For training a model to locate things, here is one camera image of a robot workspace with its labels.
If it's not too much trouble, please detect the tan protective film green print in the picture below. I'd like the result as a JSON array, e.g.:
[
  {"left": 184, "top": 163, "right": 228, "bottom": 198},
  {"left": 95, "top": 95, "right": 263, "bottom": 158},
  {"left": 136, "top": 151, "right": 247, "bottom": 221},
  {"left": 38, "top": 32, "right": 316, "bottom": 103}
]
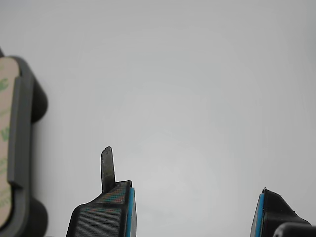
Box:
[{"left": 0, "top": 57, "right": 20, "bottom": 230}]

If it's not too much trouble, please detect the grey fixture with black legs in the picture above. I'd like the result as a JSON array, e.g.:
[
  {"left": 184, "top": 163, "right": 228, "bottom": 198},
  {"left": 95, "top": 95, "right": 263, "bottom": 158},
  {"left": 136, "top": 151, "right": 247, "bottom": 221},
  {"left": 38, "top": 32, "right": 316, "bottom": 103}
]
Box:
[{"left": 0, "top": 46, "right": 49, "bottom": 237}]

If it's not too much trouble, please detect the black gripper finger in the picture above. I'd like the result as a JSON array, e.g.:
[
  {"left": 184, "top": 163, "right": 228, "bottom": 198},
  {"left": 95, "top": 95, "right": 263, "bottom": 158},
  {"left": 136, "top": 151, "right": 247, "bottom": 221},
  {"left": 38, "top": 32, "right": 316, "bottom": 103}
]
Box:
[
  {"left": 249, "top": 187, "right": 312, "bottom": 237},
  {"left": 65, "top": 146, "right": 137, "bottom": 237}
]

